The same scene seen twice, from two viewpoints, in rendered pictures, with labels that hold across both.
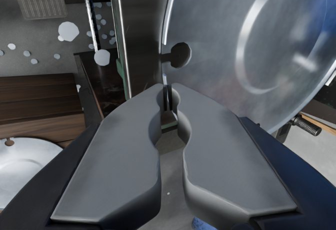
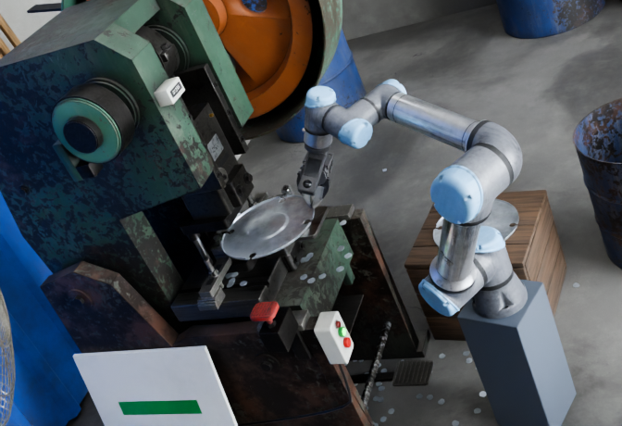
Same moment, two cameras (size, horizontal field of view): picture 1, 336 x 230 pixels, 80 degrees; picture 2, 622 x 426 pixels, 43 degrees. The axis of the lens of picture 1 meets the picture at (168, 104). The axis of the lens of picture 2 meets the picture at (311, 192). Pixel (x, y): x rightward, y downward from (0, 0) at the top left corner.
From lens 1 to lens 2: 2.08 m
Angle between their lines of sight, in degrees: 21
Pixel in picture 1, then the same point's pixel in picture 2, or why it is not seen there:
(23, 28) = (460, 382)
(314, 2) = (255, 233)
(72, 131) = (420, 252)
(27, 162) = not seen: hidden behind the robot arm
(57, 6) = (402, 367)
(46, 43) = (445, 368)
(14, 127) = not seen: hidden behind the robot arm
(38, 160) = not seen: hidden behind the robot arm
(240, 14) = (284, 230)
